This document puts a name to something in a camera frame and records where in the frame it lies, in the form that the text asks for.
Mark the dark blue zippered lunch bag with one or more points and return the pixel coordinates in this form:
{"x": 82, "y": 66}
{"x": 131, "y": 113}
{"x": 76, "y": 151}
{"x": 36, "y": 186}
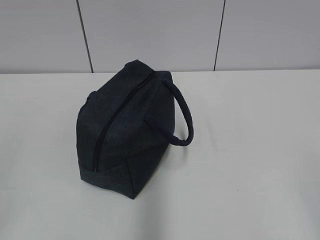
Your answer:
{"x": 125, "y": 127}

